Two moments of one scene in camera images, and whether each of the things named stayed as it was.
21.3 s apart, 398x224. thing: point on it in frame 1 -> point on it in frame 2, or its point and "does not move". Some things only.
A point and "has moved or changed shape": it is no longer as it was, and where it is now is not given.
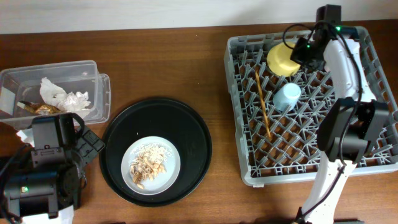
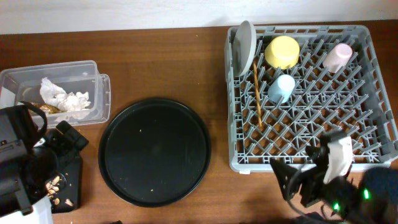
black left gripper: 90,142 -> 66,175
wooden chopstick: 263,104 -> 257,89
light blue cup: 286,97 -> 281,88
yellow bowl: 279,61 has moved or changed shape
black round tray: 155,152 does not move
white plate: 150,165 -> 244,50
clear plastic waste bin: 71,88 does not move
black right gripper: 299,56 -> 308,190
